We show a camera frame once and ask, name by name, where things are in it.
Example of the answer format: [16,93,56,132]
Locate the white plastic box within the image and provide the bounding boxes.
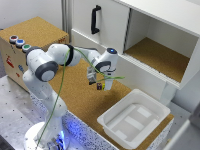
[96,88,172,150]

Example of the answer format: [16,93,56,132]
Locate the green button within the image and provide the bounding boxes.
[21,43,32,54]

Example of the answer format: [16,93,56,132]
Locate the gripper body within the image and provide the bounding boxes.
[86,66,115,85]

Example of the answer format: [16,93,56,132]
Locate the black door handle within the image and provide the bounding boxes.
[90,4,102,36]

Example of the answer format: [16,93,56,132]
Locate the white sliding door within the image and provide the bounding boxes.
[72,0,131,56]

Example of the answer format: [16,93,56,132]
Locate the red button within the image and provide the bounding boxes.
[9,34,19,44]

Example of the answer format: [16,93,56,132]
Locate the wooden drawer box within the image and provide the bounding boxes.
[0,16,71,93]

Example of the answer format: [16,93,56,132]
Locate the white cabinet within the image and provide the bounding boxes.
[70,0,200,108]

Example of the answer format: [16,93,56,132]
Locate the blue button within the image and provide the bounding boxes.
[15,38,26,48]

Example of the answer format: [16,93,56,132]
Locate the green cable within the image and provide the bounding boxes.
[34,46,126,150]

